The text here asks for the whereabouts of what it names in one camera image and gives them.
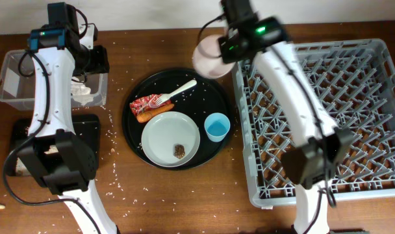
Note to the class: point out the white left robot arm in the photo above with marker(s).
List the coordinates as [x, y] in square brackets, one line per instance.
[58, 56]

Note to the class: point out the black rectangular bin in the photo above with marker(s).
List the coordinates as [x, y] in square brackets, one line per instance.
[87, 128]

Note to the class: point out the rice and peanut waste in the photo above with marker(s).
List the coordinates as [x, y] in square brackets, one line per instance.
[39, 160]

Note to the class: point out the round black tray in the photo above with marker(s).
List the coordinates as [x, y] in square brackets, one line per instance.
[198, 102]

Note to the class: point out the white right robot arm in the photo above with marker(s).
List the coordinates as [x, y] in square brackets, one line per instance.
[320, 145]

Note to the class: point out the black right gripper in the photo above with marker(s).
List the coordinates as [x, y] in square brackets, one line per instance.
[222, 45]

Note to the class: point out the pink bowl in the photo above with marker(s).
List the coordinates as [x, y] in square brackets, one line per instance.
[206, 60]

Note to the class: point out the red snack wrapper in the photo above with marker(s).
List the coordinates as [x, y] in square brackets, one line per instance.
[146, 103]

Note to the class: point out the light blue cup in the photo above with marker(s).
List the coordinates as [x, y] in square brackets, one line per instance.
[217, 126]

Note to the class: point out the grey dishwasher rack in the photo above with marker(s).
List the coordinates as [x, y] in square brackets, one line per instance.
[355, 81]

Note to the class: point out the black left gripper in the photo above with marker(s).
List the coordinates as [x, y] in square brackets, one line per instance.
[102, 65]

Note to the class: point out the white tissue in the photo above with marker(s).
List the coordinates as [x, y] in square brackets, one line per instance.
[81, 93]

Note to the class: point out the white plastic fork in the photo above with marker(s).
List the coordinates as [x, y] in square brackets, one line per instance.
[164, 97]

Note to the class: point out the orange carrot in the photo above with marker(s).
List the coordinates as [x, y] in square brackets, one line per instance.
[146, 116]

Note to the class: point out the grey plate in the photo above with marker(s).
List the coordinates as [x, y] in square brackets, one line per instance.
[163, 132]

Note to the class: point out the clear plastic bin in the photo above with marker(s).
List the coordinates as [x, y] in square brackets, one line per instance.
[18, 91]

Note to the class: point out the brown food scrap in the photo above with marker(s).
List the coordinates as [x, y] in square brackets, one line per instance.
[179, 151]

